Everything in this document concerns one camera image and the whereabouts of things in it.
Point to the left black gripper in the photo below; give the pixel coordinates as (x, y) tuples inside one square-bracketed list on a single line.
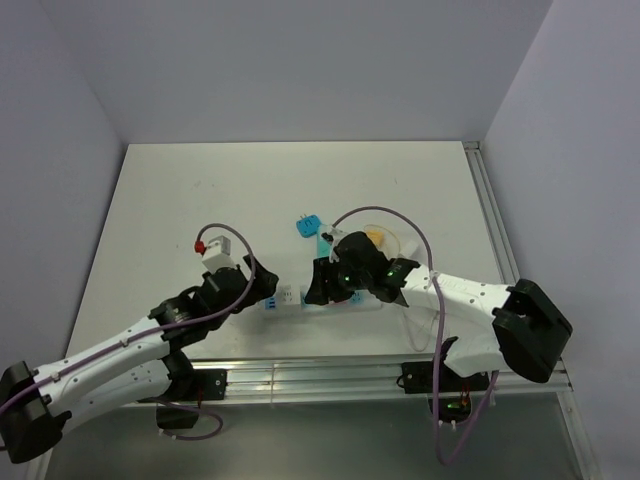
[(263, 286)]

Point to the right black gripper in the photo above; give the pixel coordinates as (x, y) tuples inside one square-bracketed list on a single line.
[(320, 291)]

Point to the blue plug adapter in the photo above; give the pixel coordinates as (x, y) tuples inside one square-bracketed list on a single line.
[(308, 225)]

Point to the white cube socket adapter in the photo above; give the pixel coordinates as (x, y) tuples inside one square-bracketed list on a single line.
[(288, 296)]

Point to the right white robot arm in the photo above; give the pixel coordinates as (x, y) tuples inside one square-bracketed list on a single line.
[(476, 350)]

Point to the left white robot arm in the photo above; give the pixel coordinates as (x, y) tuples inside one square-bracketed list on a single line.
[(145, 362)]

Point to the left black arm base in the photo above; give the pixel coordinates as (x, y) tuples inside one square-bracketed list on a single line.
[(176, 414)]

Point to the teal triangular socket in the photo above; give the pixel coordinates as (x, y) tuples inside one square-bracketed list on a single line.
[(322, 249)]

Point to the yellow charger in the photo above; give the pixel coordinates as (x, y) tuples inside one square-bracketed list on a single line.
[(378, 238)]

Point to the white charger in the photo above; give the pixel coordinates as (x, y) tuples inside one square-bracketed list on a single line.
[(410, 249)]

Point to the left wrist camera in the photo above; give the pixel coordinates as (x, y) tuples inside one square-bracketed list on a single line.
[(215, 254)]

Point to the aluminium front rail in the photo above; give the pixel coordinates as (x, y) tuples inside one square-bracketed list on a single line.
[(261, 382)]

